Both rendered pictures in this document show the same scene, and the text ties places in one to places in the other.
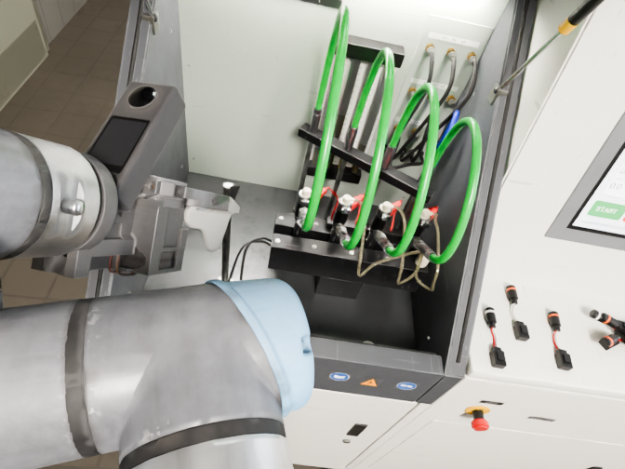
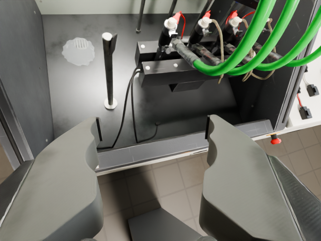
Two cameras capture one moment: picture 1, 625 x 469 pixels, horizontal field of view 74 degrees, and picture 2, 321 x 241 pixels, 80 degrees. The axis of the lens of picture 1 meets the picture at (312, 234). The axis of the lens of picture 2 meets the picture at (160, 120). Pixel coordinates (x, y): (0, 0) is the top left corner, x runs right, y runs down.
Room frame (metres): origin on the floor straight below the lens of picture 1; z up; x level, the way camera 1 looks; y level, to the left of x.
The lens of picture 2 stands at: (0.28, 0.16, 1.42)
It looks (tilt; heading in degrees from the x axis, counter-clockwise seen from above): 70 degrees down; 317
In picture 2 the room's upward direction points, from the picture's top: 40 degrees clockwise
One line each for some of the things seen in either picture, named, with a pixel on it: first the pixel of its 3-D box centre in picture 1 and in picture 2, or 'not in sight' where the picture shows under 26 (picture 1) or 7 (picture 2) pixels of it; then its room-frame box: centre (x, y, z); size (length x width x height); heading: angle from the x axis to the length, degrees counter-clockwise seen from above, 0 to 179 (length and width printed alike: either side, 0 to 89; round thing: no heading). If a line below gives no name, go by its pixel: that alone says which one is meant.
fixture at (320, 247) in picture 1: (343, 261); (189, 67); (0.60, -0.09, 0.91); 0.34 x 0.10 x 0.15; 98
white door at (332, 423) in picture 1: (258, 426); (146, 162); (0.33, 0.00, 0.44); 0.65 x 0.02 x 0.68; 98
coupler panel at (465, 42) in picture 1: (431, 95); not in sight; (0.88, -0.17, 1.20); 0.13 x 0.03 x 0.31; 98
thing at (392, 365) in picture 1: (277, 357); (168, 148); (0.35, 0.00, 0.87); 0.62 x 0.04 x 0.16; 98
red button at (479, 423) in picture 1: (479, 419); (274, 138); (0.37, -0.45, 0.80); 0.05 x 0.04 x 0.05; 98
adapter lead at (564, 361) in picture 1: (559, 339); not in sight; (0.49, -0.53, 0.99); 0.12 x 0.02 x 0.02; 2
